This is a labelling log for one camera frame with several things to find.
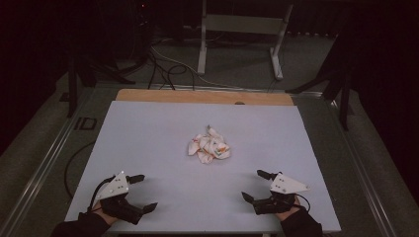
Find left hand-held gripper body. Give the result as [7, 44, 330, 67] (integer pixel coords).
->
[95, 171, 144, 226]

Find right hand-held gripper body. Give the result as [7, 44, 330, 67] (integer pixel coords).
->
[252, 172, 310, 215]

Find white fruit print pants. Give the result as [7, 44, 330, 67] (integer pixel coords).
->
[187, 124, 231, 165]

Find person's left hand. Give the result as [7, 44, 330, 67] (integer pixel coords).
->
[92, 200, 119, 225]

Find person's right hand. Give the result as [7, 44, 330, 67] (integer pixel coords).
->
[275, 197, 302, 222]

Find white table mat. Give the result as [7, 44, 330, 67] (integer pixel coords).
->
[64, 100, 342, 234]

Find black metal stand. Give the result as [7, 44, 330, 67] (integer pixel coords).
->
[66, 53, 136, 119]
[286, 31, 353, 131]

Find white metal stand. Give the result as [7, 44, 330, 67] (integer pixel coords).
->
[197, 0, 294, 81]

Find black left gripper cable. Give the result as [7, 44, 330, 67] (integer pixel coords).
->
[87, 176, 117, 212]

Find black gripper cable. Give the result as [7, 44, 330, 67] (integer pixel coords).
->
[87, 176, 117, 212]
[293, 193, 311, 212]

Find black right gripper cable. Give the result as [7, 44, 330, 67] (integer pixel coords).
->
[293, 193, 311, 212]

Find metal floor rail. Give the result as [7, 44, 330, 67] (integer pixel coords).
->
[0, 87, 97, 237]
[324, 97, 398, 237]

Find black looped floor cable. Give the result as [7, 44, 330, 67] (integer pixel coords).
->
[147, 50, 197, 91]

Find white floor cable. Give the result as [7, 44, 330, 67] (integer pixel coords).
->
[150, 45, 245, 90]

